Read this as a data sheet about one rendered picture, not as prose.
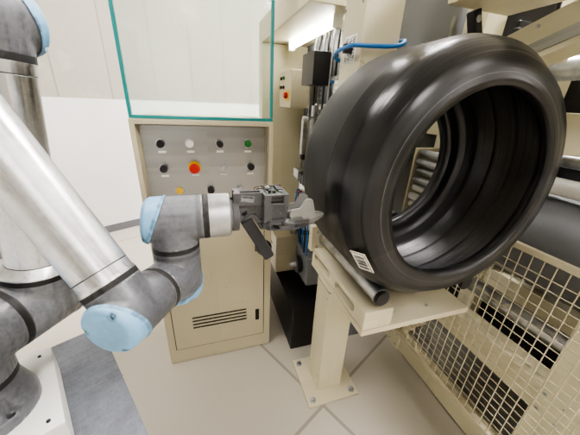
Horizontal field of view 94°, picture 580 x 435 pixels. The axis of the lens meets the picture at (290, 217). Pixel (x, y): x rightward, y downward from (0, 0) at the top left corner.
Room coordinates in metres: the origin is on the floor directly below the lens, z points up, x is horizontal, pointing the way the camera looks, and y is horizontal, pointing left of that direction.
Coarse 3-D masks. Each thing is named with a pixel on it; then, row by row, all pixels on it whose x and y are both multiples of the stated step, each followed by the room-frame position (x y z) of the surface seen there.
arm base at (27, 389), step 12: (12, 372) 0.39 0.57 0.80; (24, 372) 0.42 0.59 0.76; (12, 384) 0.38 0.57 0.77; (24, 384) 0.40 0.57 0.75; (36, 384) 0.42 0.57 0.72; (0, 396) 0.35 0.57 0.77; (12, 396) 0.36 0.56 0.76; (24, 396) 0.38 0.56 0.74; (36, 396) 0.40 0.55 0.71; (0, 408) 0.34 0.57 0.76; (12, 408) 0.36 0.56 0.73; (24, 408) 0.36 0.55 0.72; (0, 420) 0.33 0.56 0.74; (12, 420) 0.34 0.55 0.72; (0, 432) 0.32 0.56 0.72
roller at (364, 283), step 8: (328, 248) 0.81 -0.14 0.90; (336, 256) 0.76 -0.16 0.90; (344, 264) 0.70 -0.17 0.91; (352, 272) 0.66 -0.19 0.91; (360, 280) 0.62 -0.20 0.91; (368, 280) 0.61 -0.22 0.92; (368, 288) 0.59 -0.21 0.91; (376, 288) 0.57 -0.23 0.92; (376, 296) 0.55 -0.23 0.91; (384, 296) 0.56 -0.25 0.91; (376, 304) 0.55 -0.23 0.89; (384, 304) 0.56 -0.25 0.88
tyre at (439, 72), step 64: (384, 64) 0.64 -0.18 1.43; (448, 64) 0.54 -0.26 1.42; (512, 64) 0.56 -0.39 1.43; (320, 128) 0.67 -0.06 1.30; (384, 128) 0.51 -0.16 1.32; (448, 128) 0.89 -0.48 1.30; (512, 128) 0.78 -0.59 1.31; (320, 192) 0.59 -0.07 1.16; (384, 192) 0.49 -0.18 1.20; (448, 192) 0.89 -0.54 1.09; (512, 192) 0.74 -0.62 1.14; (384, 256) 0.50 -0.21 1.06; (448, 256) 0.71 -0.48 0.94
